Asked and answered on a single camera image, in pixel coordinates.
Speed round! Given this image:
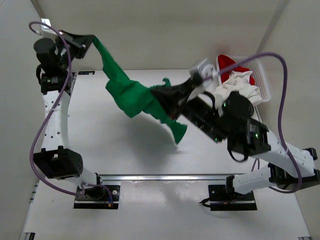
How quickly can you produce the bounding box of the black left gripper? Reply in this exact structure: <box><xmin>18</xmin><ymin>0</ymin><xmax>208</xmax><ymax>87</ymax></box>
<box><xmin>55</xmin><ymin>30</ymin><xmax>95</xmax><ymax>71</ymax></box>

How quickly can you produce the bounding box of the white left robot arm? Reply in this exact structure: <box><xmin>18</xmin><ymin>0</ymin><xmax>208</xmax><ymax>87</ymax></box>
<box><xmin>33</xmin><ymin>31</ymin><xmax>105</xmax><ymax>200</ymax></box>

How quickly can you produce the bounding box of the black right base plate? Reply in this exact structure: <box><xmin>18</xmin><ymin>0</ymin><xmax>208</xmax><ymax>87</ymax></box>
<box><xmin>199</xmin><ymin>184</ymin><xmax>258</xmax><ymax>212</ymax></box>

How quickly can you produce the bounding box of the aluminium rail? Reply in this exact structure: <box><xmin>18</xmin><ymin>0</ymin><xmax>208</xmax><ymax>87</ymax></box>
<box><xmin>100</xmin><ymin>173</ymin><xmax>236</xmax><ymax>182</ymax></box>

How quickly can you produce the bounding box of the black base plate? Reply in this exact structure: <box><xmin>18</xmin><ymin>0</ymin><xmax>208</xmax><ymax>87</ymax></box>
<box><xmin>199</xmin><ymin>184</ymin><xmax>258</xmax><ymax>212</ymax></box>
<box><xmin>73</xmin><ymin>181</ymin><xmax>121</xmax><ymax>210</ymax></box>

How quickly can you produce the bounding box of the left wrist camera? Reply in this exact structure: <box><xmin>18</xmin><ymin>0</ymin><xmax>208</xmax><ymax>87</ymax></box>
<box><xmin>40</xmin><ymin>18</ymin><xmax>56</xmax><ymax>39</ymax></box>

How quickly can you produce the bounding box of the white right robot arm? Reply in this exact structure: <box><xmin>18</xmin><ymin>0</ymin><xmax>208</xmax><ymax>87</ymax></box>
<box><xmin>151</xmin><ymin>79</ymin><xmax>320</xmax><ymax>200</ymax></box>

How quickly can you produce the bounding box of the white plastic laundry basket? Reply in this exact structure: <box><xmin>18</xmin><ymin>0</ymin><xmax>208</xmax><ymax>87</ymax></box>
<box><xmin>215</xmin><ymin>54</ymin><xmax>271</xmax><ymax>103</ymax></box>

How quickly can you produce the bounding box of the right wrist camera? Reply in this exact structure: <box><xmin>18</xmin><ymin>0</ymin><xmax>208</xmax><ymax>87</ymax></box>
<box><xmin>189</xmin><ymin>58</ymin><xmax>216</xmax><ymax>81</ymax></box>

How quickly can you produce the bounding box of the green t-shirt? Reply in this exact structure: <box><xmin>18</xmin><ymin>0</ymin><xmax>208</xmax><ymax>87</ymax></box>
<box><xmin>93</xmin><ymin>38</ymin><xmax>188</xmax><ymax>144</ymax></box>

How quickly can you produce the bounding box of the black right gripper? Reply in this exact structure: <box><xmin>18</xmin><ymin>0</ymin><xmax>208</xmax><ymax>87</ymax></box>
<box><xmin>151</xmin><ymin>78</ymin><xmax>228</xmax><ymax>144</ymax></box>

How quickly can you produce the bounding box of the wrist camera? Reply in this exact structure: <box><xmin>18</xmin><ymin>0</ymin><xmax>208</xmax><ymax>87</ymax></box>
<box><xmin>189</xmin><ymin>58</ymin><xmax>216</xmax><ymax>81</ymax></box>
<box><xmin>40</xmin><ymin>18</ymin><xmax>56</xmax><ymax>39</ymax></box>

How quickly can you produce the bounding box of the white t-shirt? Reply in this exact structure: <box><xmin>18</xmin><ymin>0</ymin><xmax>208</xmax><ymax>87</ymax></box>
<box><xmin>213</xmin><ymin>70</ymin><xmax>262</xmax><ymax>117</ymax></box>

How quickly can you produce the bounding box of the dark table label sticker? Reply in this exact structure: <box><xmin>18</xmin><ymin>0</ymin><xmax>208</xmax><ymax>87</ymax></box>
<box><xmin>78</xmin><ymin>70</ymin><xmax>95</xmax><ymax>76</ymax></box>

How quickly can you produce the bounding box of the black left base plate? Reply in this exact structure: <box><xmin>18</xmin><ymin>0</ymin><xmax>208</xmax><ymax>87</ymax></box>
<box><xmin>73</xmin><ymin>181</ymin><xmax>121</xmax><ymax>210</ymax></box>

